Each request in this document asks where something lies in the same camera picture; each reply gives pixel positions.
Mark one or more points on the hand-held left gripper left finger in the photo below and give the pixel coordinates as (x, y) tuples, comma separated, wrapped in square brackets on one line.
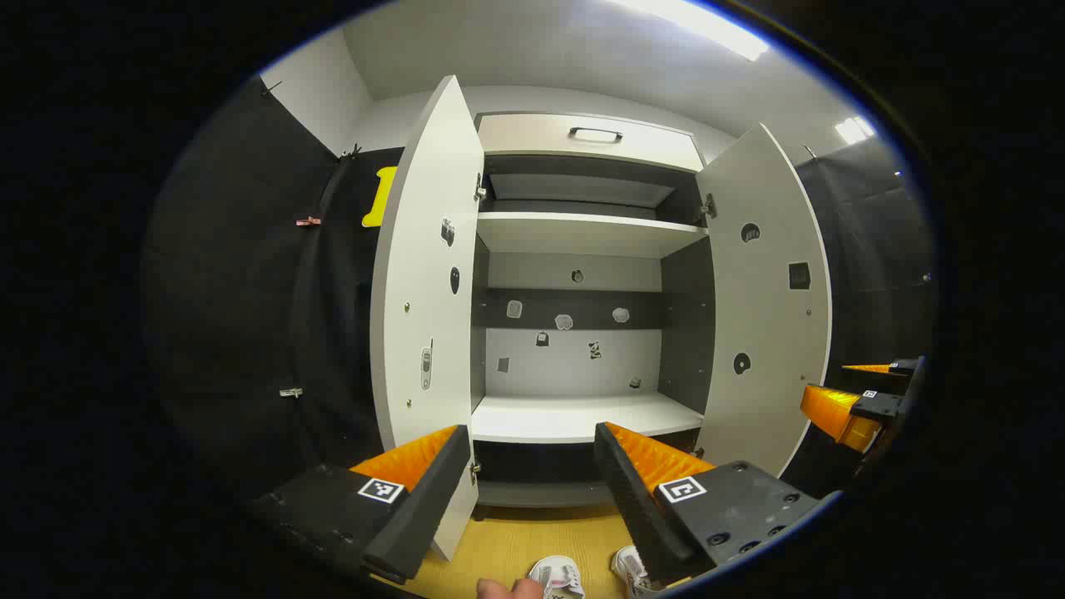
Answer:
[(416, 516)]

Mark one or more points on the white canvas shoe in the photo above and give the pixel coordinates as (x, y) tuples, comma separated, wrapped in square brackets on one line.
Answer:
[(557, 578), (632, 570)]

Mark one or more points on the small ceiling light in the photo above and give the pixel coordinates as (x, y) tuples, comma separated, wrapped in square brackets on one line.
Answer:
[(854, 131)]

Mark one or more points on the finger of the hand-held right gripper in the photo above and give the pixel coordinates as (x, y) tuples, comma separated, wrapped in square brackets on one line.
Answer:
[(832, 412), (899, 366)]

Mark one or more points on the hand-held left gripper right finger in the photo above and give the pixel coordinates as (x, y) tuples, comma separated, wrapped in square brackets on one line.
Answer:
[(632, 499)]

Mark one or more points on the black backdrop cloth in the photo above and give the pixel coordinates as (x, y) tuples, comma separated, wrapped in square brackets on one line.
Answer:
[(241, 316), (874, 266)]

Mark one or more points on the pink cloth clip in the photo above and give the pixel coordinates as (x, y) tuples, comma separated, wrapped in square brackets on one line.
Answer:
[(308, 221)]

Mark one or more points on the white cabinet door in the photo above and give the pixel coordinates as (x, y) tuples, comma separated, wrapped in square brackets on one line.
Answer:
[(765, 316), (424, 274)]

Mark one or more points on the white shoe cabinet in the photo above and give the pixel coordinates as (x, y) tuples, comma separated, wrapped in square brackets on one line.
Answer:
[(574, 416)]

